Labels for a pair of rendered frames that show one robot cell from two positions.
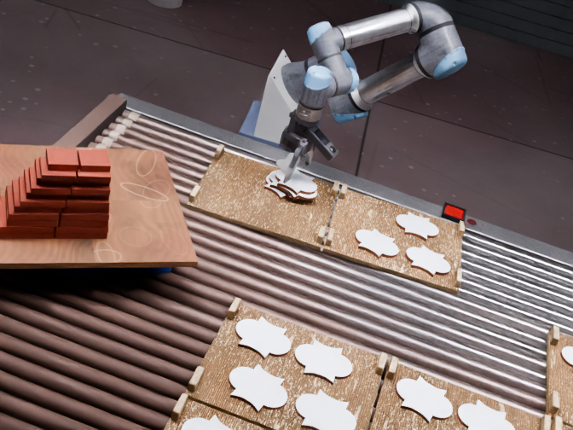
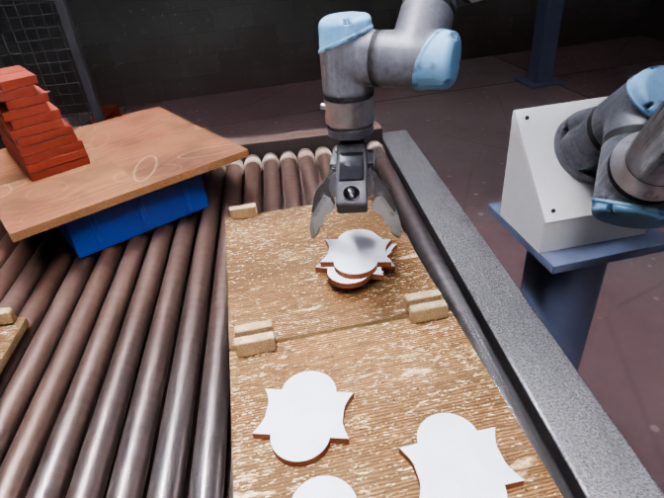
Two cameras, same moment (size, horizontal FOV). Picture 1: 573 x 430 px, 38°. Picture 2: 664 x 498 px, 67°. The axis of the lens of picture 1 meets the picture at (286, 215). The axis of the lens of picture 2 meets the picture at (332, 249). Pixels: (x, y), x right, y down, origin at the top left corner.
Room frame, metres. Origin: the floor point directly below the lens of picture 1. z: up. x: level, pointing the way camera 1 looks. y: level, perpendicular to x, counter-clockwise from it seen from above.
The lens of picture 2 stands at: (2.03, -0.71, 1.47)
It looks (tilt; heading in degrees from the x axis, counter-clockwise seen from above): 34 degrees down; 79
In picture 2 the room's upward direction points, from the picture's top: 5 degrees counter-clockwise
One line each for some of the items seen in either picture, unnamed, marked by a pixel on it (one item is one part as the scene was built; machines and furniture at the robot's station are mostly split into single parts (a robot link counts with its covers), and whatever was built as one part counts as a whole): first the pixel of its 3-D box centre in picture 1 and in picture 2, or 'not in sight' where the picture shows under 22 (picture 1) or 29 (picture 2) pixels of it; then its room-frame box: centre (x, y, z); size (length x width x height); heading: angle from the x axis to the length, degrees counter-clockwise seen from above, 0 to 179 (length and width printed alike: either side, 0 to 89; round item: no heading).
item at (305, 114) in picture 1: (309, 111); (347, 111); (2.21, 0.02, 1.22); 0.08 x 0.08 x 0.05
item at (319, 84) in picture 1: (316, 87); (348, 56); (2.22, 0.02, 1.30); 0.09 x 0.08 x 0.11; 142
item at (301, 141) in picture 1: (300, 133); (352, 158); (2.22, 0.03, 1.14); 0.09 x 0.08 x 0.12; 70
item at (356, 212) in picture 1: (396, 238); (377, 446); (2.13, -0.34, 0.93); 0.41 x 0.35 x 0.02; 87
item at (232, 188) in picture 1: (266, 196); (319, 258); (2.15, 0.08, 0.93); 0.41 x 0.35 x 0.02; 87
